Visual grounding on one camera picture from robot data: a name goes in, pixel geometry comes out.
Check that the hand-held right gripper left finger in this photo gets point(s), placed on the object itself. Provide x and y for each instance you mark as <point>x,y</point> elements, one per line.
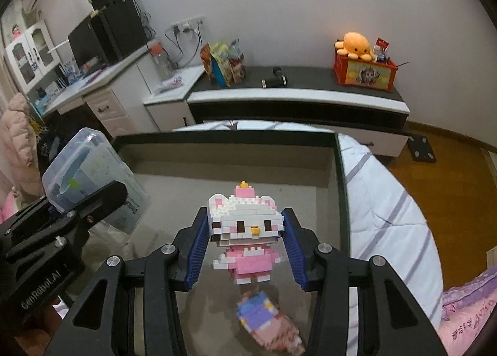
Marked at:
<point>196,247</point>

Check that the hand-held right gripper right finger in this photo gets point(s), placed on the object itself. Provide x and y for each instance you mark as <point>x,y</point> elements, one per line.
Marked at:
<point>295,247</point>

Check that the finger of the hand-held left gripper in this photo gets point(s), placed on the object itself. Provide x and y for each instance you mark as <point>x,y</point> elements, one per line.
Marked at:
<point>105,200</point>

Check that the clear plastic container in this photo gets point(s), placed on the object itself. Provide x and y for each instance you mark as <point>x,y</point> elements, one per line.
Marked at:
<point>101,162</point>

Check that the pink white brick cat figure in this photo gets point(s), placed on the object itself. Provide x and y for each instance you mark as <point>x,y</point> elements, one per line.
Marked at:
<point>244,220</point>

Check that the blue pink brick figure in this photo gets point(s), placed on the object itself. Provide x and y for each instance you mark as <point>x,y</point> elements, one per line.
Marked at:
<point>268,325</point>

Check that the pink box with dark rim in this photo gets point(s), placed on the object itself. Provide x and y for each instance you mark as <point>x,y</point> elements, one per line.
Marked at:
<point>233,169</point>

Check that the black office chair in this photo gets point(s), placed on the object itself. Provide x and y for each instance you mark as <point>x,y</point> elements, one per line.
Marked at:
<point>58,142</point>

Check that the white desk with drawers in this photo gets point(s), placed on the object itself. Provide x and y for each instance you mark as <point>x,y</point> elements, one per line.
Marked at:
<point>105,104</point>

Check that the pink padded jacket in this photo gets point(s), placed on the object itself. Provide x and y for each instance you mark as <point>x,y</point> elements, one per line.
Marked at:
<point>15,135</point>

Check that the papers on cabinet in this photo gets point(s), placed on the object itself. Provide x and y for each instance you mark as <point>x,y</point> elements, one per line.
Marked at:
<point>170,83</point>

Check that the plastic bottle with orange cap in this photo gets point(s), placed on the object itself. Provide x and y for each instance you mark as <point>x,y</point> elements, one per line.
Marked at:
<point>160,61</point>

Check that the black computer monitor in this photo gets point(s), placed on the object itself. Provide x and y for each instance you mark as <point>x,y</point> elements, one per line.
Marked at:
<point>83,43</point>

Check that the black floor scale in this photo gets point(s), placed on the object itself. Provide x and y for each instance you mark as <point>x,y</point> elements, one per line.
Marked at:
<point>421,148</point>

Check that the white glass-door hutch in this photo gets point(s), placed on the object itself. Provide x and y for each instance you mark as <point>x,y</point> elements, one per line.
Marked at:
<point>35,49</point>

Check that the black computer tower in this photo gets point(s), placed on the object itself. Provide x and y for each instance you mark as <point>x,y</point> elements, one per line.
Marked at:
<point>120,34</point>

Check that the black dumbbell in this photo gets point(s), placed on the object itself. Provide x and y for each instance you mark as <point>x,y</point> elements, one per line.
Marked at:
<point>276,77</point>

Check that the orange picture box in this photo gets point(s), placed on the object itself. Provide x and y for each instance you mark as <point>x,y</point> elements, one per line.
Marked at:
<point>206,61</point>

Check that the red crate with picture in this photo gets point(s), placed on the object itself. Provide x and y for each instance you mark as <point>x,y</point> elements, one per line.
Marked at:
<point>365,74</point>

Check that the pink printed blanket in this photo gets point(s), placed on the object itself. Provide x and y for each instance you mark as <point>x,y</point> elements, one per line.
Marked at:
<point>466,325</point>

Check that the red snack package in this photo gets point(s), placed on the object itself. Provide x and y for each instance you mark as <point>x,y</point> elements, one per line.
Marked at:
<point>237,63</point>

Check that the small pink doll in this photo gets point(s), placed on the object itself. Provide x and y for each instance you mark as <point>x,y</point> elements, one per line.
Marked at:
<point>16,32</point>

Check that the orange octopus plush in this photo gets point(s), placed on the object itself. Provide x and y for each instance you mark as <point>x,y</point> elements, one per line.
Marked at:
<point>355,43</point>

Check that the small toy figure in crate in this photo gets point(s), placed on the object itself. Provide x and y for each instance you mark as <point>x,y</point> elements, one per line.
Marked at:
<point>380,50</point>

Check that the white wall power strip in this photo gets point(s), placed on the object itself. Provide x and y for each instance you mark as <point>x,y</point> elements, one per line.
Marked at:
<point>188,23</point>

